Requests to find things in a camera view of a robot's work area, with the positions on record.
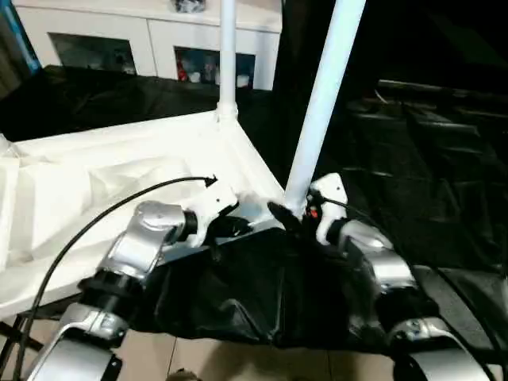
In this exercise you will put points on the white plastic table top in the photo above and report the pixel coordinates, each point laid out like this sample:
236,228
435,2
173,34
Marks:
99,166

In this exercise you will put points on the black work mat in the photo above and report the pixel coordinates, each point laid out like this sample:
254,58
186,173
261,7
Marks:
416,178

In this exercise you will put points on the small brown rounded object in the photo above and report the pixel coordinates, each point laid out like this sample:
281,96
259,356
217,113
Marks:
182,375

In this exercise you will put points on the dark low shelf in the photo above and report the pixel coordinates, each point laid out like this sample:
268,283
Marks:
444,89

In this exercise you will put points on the white glass-door cabinet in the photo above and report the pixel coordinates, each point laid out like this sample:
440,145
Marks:
158,31

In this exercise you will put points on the red bottle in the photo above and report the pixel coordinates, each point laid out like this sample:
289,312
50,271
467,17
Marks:
182,70

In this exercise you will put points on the grey curtain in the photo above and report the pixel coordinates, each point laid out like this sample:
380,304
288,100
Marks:
16,59

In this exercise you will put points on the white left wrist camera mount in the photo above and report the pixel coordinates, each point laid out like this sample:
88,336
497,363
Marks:
216,198

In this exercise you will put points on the white plastic table leg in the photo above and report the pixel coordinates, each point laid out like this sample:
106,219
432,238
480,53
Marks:
227,59
2,145
321,99

